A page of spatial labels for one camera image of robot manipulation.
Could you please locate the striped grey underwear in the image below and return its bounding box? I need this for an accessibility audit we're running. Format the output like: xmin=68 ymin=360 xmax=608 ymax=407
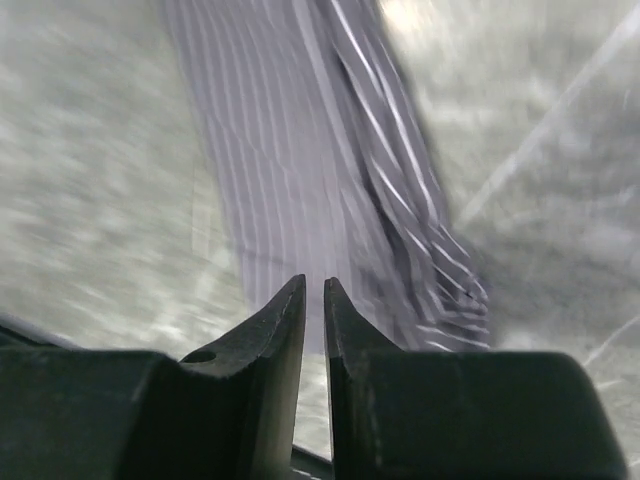
xmin=160 ymin=1 xmax=490 ymax=353

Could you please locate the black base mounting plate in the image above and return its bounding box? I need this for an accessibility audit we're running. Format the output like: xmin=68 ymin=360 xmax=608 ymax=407
xmin=0 ymin=314 xmax=77 ymax=349

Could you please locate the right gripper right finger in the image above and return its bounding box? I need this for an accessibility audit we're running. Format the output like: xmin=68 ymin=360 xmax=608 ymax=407
xmin=324 ymin=278 xmax=628 ymax=479

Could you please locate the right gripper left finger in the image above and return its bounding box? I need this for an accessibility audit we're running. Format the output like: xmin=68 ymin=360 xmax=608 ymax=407
xmin=1 ymin=275 xmax=306 ymax=479

